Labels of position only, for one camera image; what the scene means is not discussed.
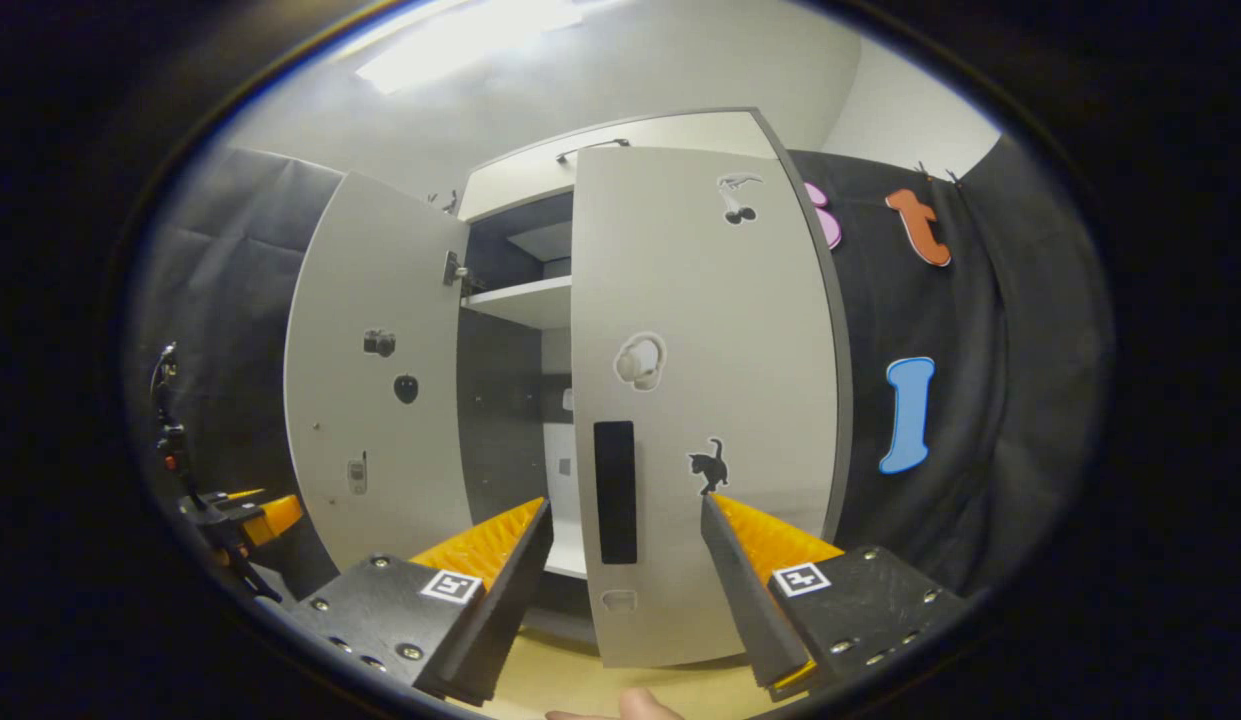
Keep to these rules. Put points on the black backdrop cloth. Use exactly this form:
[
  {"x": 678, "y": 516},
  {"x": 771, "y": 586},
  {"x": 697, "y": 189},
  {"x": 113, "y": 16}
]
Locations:
[
  {"x": 1020, "y": 400},
  {"x": 230, "y": 300}
]

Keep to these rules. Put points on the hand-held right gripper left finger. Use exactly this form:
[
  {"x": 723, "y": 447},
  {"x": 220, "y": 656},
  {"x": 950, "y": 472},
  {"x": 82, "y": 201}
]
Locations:
[{"x": 505, "y": 600}]

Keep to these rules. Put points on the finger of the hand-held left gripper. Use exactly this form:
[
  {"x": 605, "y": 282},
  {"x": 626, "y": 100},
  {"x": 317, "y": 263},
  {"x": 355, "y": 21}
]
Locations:
[
  {"x": 275, "y": 518},
  {"x": 230, "y": 496}
]

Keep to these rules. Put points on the white cabinet door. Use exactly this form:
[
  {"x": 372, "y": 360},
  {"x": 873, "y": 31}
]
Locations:
[
  {"x": 740, "y": 380},
  {"x": 370, "y": 250}
]

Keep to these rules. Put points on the ceiling light panel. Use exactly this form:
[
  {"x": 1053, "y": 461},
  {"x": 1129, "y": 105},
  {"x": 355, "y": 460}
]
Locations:
[{"x": 470, "y": 40}]

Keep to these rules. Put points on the white cabinet flap panel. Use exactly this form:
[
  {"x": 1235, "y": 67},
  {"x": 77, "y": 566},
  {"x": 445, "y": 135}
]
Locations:
[{"x": 680, "y": 135}]

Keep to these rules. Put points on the metal door hinge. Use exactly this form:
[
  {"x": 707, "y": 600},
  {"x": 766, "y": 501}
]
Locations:
[{"x": 453, "y": 270}]

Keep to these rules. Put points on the white cabinet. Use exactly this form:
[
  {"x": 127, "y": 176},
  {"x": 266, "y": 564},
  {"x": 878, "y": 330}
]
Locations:
[{"x": 525, "y": 300}]

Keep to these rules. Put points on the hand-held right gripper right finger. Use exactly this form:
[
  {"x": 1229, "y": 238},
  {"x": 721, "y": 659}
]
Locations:
[{"x": 750, "y": 600}]

